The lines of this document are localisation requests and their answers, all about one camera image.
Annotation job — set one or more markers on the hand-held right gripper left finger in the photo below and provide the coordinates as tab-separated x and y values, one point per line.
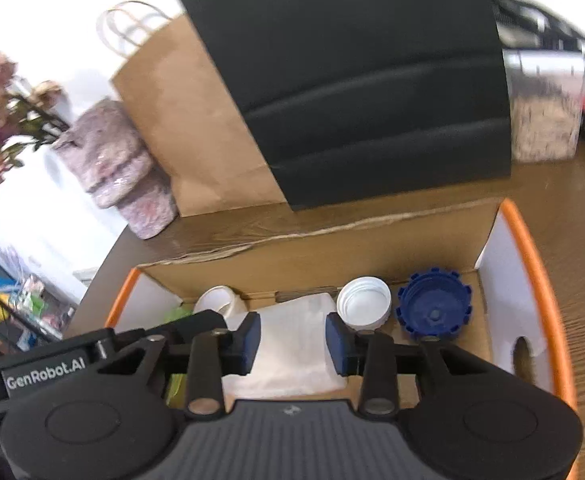
250	342

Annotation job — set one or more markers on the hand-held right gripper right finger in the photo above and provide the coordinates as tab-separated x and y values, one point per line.
337	345

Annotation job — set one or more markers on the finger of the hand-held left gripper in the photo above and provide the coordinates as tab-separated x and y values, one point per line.
182	324

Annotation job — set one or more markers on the clear plastic container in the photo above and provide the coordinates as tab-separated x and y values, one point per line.
292	350

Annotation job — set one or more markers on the white cup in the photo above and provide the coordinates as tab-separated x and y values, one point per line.
220	300

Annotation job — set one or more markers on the white ribbed bottle cap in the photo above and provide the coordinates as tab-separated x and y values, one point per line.
365	305

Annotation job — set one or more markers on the orange cardboard box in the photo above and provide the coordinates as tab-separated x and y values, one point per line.
322	265

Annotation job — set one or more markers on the blue notched lid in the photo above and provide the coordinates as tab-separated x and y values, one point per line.
435	305

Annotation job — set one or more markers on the pink speckled vase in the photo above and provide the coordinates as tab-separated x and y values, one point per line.
117	160

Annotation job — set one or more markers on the brown paper bag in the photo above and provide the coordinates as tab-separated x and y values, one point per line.
197	135

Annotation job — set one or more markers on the black paper bag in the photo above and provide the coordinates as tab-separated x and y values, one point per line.
347	85

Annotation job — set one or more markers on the clear container of oats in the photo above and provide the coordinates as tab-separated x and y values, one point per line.
542	110

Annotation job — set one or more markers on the black folded tray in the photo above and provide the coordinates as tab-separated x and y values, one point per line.
532	20

